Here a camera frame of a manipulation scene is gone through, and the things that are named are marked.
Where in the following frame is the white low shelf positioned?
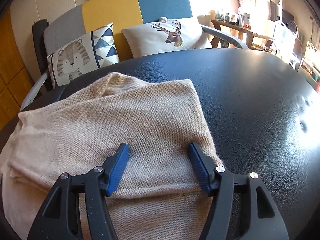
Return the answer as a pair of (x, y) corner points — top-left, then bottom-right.
(299, 57), (320, 83)

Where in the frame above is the black monitor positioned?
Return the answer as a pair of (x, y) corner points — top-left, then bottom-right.
(270, 0), (295, 23)

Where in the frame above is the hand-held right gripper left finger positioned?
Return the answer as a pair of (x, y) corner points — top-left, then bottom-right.
(27, 142), (130, 240)

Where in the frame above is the wooden wardrobe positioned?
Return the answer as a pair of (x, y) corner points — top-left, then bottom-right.
(0, 7), (34, 130)

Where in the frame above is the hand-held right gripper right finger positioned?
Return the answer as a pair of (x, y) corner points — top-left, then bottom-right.
(188, 142), (290, 240)

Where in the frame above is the wooden side table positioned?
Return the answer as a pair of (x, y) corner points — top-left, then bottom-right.
(211, 19), (274, 49)

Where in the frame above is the deer print cushion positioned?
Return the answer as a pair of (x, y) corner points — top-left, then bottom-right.
(121, 16), (213, 58)

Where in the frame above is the white patterned box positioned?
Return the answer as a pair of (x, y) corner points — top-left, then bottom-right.
(304, 39), (320, 63)

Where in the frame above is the grey yellow blue sofa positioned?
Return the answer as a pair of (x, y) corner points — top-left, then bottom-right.
(20, 0), (249, 110)

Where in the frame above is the white plastic appliance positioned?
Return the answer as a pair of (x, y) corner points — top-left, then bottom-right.
(272, 21), (292, 53)

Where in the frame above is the beige knit sweater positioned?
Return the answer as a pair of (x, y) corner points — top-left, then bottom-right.
(0, 72), (225, 240)

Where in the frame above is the row of glass jars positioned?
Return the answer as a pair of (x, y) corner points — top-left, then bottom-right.
(215, 9), (250, 27)

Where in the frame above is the tiger print cushion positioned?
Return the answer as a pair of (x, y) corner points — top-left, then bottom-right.
(47, 22), (120, 88)

